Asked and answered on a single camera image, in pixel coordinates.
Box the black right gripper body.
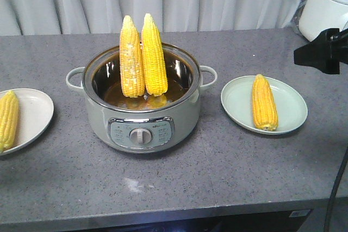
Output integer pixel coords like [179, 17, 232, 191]
[294, 28, 347, 74]

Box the tall yellow corn cob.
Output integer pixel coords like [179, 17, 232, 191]
[141, 13, 168, 96]

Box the corn cob with pale patch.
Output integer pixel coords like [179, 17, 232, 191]
[119, 15, 145, 98]

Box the white blender appliance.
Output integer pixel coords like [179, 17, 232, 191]
[299, 0, 347, 41]

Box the green round plate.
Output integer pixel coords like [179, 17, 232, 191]
[221, 76, 308, 135]

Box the black drawer sterilizer cabinet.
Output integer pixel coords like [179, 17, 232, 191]
[105, 209, 312, 231]

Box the green electric cooking pot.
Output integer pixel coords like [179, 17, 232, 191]
[66, 43, 218, 154]

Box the white round plate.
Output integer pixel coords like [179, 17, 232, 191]
[1, 88, 54, 156]

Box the white pleated curtain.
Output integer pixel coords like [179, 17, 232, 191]
[1, 0, 305, 36]

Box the black cable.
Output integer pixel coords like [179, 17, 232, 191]
[323, 150, 348, 232]

